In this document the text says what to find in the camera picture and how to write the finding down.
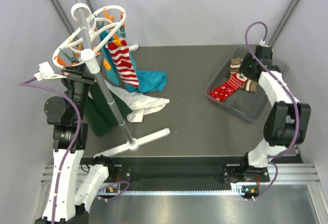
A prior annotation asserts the grey stand pole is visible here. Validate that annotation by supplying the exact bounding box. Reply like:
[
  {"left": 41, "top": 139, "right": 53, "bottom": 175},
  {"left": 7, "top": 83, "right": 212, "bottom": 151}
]
[
  {"left": 78, "top": 6, "right": 136, "bottom": 147},
  {"left": 70, "top": 0, "right": 96, "bottom": 27}
]

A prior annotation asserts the orange peg on teal cloth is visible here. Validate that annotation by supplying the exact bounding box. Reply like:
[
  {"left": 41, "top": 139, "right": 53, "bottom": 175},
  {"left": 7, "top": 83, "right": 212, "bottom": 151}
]
[{"left": 103, "top": 8, "right": 115, "bottom": 24}]

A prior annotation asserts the dark green cloth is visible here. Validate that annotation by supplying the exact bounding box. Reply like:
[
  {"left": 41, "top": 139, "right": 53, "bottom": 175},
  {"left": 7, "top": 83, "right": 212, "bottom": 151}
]
[{"left": 85, "top": 84, "right": 118, "bottom": 137}]

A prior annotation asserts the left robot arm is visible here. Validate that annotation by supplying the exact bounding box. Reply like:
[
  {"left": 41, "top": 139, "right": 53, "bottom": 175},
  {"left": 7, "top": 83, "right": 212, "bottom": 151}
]
[{"left": 35, "top": 66, "right": 116, "bottom": 223}]

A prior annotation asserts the orange clothes peg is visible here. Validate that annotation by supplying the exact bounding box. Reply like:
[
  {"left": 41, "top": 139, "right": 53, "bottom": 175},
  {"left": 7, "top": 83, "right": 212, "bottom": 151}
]
[{"left": 110, "top": 34, "right": 123, "bottom": 50}]

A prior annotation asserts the near grey stand pole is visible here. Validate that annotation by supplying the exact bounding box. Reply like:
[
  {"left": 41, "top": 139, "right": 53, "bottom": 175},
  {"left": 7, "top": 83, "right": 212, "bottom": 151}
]
[{"left": 78, "top": 6, "right": 136, "bottom": 147}]

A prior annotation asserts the teal blue cloth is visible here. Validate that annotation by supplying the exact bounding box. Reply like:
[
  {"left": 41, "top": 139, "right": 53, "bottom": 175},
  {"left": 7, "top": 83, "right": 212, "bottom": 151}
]
[{"left": 102, "top": 38, "right": 167, "bottom": 93}]

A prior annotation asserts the white stand base foot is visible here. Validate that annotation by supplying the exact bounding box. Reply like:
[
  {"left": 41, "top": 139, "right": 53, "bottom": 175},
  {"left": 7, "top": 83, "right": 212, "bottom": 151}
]
[{"left": 129, "top": 44, "right": 139, "bottom": 52}]

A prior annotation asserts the white cloth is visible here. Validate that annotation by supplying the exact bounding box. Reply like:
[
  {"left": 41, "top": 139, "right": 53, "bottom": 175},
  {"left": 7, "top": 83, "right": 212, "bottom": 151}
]
[{"left": 105, "top": 81, "right": 170, "bottom": 123}]

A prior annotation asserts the brown striped sock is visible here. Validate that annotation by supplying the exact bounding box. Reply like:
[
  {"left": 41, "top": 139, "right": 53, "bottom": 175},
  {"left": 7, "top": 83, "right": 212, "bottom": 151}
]
[{"left": 229, "top": 57, "right": 258, "bottom": 93}]

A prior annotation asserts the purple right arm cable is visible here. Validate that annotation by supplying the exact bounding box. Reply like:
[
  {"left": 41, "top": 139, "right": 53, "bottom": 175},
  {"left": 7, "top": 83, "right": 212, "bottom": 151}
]
[{"left": 244, "top": 22, "right": 302, "bottom": 201}]

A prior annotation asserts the clear plastic bin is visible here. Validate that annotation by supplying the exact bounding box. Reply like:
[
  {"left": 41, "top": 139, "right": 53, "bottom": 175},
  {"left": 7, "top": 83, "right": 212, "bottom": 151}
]
[{"left": 206, "top": 45, "right": 292, "bottom": 123}]

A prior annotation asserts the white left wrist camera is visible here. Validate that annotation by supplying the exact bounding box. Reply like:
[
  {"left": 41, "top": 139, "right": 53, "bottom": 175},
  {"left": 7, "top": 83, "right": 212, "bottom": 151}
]
[{"left": 34, "top": 62, "right": 66, "bottom": 81}]

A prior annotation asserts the near white stand foot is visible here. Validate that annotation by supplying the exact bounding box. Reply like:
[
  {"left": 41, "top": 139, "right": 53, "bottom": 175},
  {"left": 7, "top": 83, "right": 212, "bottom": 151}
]
[{"left": 93, "top": 128, "right": 170, "bottom": 158}]

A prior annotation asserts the aluminium frame rail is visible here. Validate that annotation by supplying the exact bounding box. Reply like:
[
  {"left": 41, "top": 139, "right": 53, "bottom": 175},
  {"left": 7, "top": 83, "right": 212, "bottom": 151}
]
[{"left": 42, "top": 157, "right": 320, "bottom": 197}]

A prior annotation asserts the red white striped sock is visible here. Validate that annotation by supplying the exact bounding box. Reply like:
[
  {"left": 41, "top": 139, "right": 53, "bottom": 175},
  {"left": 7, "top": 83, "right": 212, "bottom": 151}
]
[{"left": 107, "top": 40, "right": 139, "bottom": 87}]

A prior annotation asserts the white round clip hanger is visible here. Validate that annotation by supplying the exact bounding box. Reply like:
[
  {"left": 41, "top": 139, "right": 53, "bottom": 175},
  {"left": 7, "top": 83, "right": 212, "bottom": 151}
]
[{"left": 52, "top": 3, "right": 126, "bottom": 70}]

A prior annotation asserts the teal green clothes peg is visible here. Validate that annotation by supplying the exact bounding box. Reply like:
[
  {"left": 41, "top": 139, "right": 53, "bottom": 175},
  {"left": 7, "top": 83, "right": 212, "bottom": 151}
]
[{"left": 119, "top": 26, "right": 126, "bottom": 38}]

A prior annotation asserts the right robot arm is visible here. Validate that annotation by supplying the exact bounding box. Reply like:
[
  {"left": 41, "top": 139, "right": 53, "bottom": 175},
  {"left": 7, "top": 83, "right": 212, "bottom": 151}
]
[{"left": 218, "top": 43, "right": 311, "bottom": 184}]

